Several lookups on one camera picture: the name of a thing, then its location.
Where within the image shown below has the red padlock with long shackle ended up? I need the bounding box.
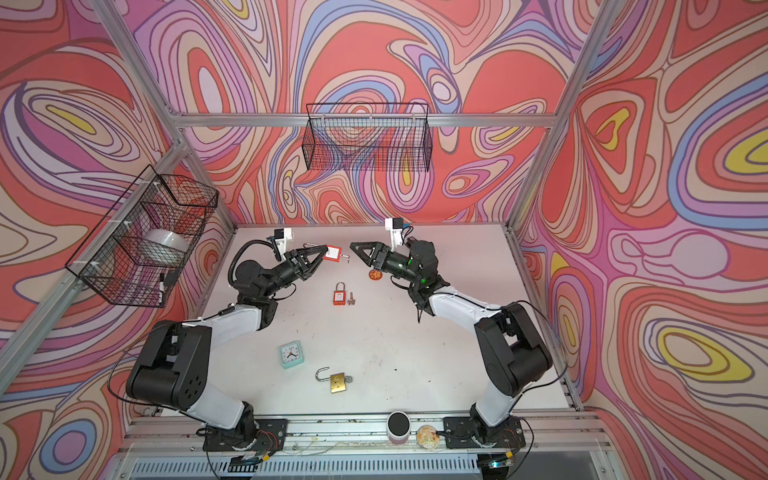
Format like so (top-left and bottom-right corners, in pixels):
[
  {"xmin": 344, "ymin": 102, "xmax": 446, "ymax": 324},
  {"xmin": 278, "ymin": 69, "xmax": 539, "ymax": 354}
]
[{"xmin": 324, "ymin": 245, "xmax": 349, "ymax": 262}]

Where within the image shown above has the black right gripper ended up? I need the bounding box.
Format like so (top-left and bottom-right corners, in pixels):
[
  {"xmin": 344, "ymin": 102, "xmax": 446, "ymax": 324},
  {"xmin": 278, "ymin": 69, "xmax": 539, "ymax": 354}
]
[{"xmin": 349, "ymin": 242, "xmax": 420, "ymax": 284}]

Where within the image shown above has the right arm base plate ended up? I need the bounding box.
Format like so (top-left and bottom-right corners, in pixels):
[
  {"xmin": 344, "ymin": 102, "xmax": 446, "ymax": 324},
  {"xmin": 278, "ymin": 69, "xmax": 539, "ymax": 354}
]
[{"xmin": 441, "ymin": 416, "xmax": 527, "ymax": 451}]

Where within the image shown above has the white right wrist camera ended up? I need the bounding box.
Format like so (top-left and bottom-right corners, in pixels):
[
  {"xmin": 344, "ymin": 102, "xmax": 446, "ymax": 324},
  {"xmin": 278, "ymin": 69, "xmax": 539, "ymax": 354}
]
[{"xmin": 384, "ymin": 217, "xmax": 406, "ymax": 251}]

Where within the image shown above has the black marker in basket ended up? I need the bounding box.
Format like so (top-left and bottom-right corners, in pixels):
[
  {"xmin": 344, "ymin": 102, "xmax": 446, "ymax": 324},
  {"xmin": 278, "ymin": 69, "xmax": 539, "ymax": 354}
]
[{"xmin": 157, "ymin": 273, "xmax": 165, "ymax": 306}]

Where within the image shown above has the red small padlock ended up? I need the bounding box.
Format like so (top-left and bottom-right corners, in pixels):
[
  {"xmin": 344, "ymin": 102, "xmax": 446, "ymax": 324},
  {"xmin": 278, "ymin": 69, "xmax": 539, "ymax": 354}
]
[{"xmin": 332, "ymin": 282, "xmax": 347, "ymax": 306}]

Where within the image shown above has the pink cylinder black top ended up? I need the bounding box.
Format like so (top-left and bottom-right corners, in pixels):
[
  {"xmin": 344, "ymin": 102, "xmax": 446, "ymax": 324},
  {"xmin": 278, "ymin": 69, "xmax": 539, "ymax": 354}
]
[{"xmin": 386, "ymin": 411, "xmax": 411, "ymax": 445}]

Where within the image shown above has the round beige patterned ball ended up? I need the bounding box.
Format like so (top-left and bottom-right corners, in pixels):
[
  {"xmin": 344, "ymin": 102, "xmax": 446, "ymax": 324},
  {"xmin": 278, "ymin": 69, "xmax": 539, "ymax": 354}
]
[{"xmin": 416, "ymin": 425, "xmax": 440, "ymax": 450}]

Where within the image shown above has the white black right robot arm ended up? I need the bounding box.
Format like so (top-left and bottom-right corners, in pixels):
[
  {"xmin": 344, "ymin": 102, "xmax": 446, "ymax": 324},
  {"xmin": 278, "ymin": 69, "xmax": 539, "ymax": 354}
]
[{"xmin": 350, "ymin": 239, "xmax": 553, "ymax": 429}]

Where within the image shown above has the brass padlock open shackle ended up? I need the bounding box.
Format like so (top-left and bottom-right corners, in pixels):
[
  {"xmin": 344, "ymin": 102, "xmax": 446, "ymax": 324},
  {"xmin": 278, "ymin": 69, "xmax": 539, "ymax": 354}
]
[{"xmin": 315, "ymin": 367, "xmax": 354, "ymax": 394}]

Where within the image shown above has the black wire basket back wall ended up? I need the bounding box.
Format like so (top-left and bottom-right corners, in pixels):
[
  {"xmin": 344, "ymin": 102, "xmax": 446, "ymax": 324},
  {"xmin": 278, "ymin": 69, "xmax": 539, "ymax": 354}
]
[{"xmin": 301, "ymin": 101, "xmax": 433, "ymax": 173}]

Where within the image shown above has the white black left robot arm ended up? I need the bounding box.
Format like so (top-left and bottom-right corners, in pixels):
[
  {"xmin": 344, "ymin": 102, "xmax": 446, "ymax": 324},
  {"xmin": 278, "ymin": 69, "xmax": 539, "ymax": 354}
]
[{"xmin": 125, "ymin": 239, "xmax": 328, "ymax": 430}]

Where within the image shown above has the black wire basket wall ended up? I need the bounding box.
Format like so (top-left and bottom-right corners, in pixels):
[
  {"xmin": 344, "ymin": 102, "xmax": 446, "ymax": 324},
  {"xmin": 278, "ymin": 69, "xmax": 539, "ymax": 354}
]
[
  {"xmin": 301, "ymin": 101, "xmax": 433, "ymax": 173},
  {"xmin": 66, "ymin": 166, "xmax": 219, "ymax": 308}
]

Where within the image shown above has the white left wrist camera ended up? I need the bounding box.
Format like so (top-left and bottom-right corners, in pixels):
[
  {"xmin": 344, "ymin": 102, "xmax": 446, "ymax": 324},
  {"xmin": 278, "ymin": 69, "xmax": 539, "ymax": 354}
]
[{"xmin": 271, "ymin": 227, "xmax": 293, "ymax": 258}]

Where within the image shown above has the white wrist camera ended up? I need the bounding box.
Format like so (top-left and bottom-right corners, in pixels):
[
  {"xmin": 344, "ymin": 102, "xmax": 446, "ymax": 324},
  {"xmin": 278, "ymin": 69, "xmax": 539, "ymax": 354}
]
[
  {"xmin": 271, "ymin": 227, "xmax": 293, "ymax": 258},
  {"xmin": 384, "ymin": 217, "xmax": 406, "ymax": 251}
]

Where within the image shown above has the mint green alarm clock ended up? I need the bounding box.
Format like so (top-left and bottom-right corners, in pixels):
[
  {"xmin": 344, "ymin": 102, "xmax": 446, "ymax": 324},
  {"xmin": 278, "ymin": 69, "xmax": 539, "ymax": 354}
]
[{"xmin": 278, "ymin": 340, "xmax": 305, "ymax": 369}]

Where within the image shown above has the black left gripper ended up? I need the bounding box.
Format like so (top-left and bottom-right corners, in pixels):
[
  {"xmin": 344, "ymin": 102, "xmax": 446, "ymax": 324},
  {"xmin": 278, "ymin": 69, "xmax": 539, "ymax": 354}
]
[{"xmin": 258, "ymin": 250, "xmax": 327, "ymax": 303}]

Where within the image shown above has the black wire basket left wall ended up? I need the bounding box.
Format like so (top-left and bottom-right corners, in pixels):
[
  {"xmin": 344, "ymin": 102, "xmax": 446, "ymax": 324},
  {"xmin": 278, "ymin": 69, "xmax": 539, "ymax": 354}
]
[{"xmin": 66, "ymin": 166, "xmax": 219, "ymax": 308}]

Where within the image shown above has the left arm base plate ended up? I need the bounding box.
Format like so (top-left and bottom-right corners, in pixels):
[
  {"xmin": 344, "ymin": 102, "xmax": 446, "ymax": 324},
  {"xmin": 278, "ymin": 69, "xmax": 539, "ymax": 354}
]
[{"xmin": 196, "ymin": 418, "xmax": 288, "ymax": 454}]

